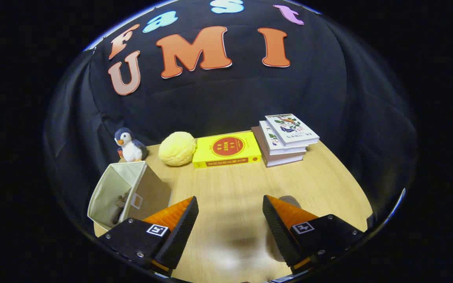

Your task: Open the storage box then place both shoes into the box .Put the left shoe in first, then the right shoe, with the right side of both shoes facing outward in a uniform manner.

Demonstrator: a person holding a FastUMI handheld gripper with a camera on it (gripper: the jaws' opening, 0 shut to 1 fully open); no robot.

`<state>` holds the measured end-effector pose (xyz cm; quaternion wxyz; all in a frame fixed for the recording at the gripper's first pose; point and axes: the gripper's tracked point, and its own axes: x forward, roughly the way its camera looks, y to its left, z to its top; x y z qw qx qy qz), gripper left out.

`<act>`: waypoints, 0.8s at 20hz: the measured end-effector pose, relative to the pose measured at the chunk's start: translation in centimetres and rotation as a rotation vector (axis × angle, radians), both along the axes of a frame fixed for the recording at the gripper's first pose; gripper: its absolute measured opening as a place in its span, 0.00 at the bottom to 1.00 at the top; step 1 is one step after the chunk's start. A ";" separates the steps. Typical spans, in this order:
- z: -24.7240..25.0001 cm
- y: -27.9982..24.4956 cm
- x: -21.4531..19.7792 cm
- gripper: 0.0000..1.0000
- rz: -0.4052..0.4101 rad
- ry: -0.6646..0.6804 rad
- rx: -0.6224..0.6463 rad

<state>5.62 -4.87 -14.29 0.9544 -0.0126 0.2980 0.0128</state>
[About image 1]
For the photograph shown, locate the brown fuzzy shoe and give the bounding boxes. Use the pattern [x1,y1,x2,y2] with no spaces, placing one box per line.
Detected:
[265,195,302,263]
[110,189,132,224]

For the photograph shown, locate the brown fabric storage box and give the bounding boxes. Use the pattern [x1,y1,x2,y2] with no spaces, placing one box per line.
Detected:
[87,161,172,232]

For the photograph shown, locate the black backdrop cloth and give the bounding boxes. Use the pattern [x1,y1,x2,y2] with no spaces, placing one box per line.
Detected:
[44,0,418,222]

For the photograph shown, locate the yellow book with red circle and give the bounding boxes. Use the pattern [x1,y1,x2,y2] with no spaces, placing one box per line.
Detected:
[192,132,262,169]

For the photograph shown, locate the yellow round plush bun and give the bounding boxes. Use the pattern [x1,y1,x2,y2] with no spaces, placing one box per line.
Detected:
[158,132,197,167]

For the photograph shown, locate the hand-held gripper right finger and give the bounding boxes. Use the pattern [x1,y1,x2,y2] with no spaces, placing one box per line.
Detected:
[263,195,365,274]

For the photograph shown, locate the white floral cover book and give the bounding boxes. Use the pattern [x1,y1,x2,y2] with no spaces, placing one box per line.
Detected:
[265,114,320,147]

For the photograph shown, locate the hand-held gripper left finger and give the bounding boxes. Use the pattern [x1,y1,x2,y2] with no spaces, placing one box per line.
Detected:
[100,196,199,276]

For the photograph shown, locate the white book with green print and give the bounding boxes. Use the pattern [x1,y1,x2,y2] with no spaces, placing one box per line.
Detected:
[259,121,309,155]

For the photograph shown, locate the penguin plush toy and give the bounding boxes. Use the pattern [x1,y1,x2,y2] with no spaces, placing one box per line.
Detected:
[114,127,148,162]

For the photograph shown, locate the brown cover book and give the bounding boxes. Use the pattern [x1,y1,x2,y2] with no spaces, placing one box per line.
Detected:
[251,126,306,168]

